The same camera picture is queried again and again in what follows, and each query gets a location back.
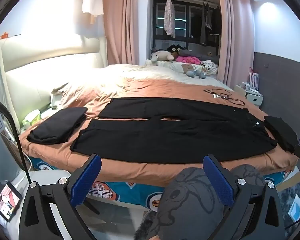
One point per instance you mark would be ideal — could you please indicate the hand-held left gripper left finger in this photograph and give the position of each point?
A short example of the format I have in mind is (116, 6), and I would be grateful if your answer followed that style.
(88, 177)

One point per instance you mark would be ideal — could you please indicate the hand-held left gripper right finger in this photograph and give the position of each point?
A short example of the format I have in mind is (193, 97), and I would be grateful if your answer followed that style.
(218, 182)

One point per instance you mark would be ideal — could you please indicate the black pants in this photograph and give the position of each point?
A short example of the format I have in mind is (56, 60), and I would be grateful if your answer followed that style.
(57, 123)
(165, 135)

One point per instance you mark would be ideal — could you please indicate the folded black pants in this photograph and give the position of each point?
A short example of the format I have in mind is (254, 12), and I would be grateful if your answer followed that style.
(57, 123)

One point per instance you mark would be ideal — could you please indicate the pile of black clothes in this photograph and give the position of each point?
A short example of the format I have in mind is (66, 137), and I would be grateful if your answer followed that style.
(281, 132)

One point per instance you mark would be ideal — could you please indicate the grey printed cap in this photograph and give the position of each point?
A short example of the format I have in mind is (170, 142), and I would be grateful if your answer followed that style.
(187, 205)

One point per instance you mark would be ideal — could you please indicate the grey rug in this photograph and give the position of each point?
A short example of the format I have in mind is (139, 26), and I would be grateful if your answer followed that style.
(288, 192)

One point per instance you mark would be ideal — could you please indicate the teal patterned bed sheet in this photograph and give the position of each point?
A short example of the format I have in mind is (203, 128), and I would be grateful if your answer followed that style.
(137, 192)

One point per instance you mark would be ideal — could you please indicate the white nightstand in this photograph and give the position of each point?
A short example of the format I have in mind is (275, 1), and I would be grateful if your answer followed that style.
(253, 97)

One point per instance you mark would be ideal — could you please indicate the green tissue box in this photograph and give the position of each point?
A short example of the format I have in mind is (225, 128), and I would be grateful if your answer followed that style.
(31, 118)

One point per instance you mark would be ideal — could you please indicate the black tablet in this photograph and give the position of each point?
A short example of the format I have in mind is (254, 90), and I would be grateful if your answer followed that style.
(8, 201)

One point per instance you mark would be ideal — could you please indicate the striped gift bag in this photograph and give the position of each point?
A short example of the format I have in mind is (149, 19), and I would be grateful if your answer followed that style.
(253, 78)

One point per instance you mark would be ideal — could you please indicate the orange blanket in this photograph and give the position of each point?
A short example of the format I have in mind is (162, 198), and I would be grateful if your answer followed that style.
(165, 88)

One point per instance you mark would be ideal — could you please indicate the cream padded headboard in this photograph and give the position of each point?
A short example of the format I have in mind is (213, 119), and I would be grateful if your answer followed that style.
(40, 75)

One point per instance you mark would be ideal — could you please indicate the brown teddy bear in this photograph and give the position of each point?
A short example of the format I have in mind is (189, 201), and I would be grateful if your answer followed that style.
(190, 70)

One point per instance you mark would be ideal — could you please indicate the white patterned cloth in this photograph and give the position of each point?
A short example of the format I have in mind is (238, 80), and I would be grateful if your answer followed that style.
(210, 66)

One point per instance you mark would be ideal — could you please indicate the pink cloth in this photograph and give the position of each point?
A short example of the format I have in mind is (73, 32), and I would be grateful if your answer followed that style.
(188, 59)

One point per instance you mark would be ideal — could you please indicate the pink curtain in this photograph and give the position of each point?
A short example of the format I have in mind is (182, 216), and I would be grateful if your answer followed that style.
(236, 35)
(125, 22)

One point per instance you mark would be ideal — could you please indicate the beige plush toy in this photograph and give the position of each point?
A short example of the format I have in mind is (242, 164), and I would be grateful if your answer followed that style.
(162, 56)

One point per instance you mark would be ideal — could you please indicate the black plush toy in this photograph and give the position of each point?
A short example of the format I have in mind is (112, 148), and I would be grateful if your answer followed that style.
(176, 48)

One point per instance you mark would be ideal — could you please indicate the dark hanging garment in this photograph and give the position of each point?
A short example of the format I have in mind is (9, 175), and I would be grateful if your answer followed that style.
(205, 25)

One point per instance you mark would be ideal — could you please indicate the floral hanging garment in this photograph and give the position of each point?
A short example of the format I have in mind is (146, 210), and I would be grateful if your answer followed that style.
(169, 17)

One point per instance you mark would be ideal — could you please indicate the white hanging garment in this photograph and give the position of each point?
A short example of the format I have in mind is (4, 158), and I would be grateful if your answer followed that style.
(92, 0)

